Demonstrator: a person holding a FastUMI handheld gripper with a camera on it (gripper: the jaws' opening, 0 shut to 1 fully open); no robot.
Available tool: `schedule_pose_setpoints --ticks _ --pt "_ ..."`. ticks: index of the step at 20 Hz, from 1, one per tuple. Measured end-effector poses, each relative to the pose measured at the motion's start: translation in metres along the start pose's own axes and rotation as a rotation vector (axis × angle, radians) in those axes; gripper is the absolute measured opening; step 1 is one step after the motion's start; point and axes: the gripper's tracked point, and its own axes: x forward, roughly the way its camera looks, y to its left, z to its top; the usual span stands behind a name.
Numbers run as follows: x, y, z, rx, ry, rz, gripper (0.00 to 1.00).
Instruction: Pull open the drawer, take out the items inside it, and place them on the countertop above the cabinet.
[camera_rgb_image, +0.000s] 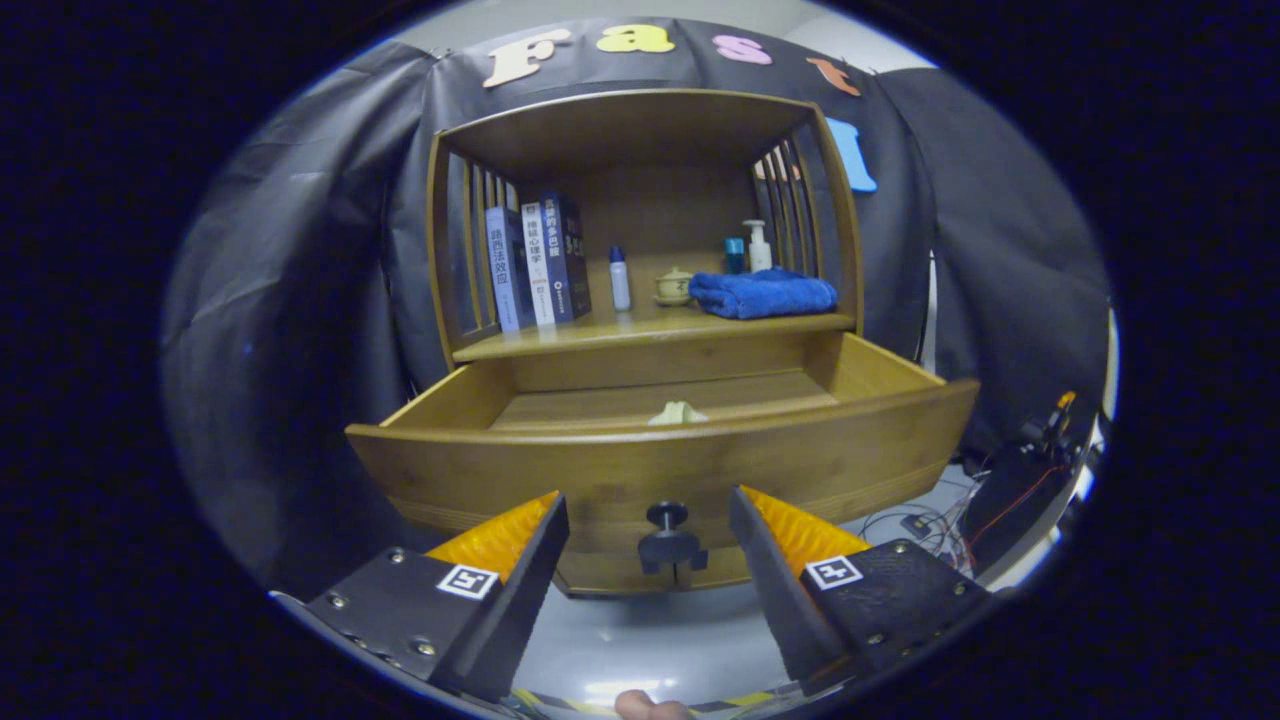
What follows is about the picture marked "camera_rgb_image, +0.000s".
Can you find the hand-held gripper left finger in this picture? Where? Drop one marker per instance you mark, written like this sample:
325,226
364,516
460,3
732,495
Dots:
515,600

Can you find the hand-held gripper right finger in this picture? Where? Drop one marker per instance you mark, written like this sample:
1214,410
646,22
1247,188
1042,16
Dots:
775,590

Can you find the black round drawer knob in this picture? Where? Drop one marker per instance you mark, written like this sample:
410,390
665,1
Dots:
672,552

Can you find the pale green scrub brush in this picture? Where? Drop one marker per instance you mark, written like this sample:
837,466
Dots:
678,414

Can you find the wooden countertop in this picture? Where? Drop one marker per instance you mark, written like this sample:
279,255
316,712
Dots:
600,330

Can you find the wooden cabinet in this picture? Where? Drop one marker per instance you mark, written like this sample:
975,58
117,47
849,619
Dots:
620,130

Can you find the yellow black floor tape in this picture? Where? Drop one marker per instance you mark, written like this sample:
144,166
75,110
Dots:
745,698

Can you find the small black adapter box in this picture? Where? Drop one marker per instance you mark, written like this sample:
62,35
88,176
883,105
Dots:
917,524

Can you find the black equipment with orange clip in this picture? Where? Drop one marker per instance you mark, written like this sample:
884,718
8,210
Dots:
1010,500

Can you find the blue folded towel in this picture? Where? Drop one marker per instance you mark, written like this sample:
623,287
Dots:
765,295

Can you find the cream lidded teacup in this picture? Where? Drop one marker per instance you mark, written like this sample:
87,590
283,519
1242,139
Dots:
673,288

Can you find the pale blue book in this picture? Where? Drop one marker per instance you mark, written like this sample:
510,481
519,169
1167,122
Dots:
503,275

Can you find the white bottle blue cap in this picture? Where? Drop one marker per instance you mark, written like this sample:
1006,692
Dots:
620,285

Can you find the teal bottle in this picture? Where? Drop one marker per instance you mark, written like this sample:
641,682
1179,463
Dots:
734,258

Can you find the white pump bottle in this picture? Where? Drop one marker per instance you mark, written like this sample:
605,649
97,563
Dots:
759,255

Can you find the white spine book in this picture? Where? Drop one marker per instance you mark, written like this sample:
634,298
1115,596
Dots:
537,265

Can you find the dark blue book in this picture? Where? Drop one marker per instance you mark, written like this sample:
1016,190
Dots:
570,260

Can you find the black backdrop cloth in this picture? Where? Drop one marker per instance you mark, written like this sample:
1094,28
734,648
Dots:
300,300

